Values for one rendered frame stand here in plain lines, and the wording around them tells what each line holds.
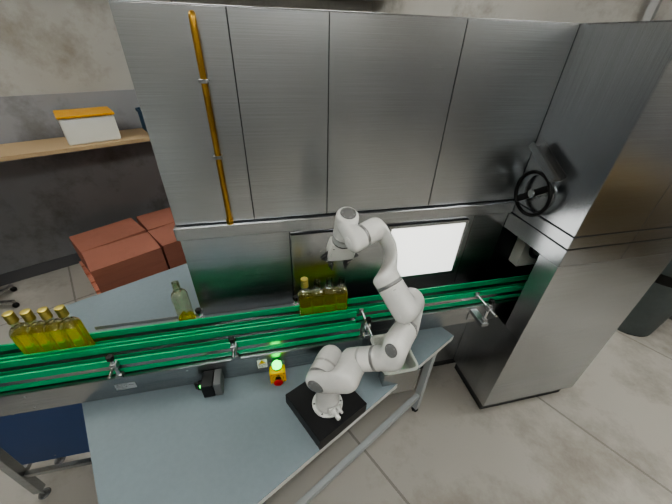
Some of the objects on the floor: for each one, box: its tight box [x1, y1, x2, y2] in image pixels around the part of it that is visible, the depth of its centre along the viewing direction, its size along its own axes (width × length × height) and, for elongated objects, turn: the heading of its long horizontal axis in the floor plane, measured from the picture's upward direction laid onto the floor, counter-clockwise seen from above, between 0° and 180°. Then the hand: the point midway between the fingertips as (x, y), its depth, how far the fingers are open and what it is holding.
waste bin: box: [617, 260, 672, 337], centre depth 268 cm, size 50×50×65 cm
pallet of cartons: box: [69, 207, 187, 294], centre depth 321 cm, size 125×90×43 cm
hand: (338, 264), depth 120 cm, fingers open, 5 cm apart
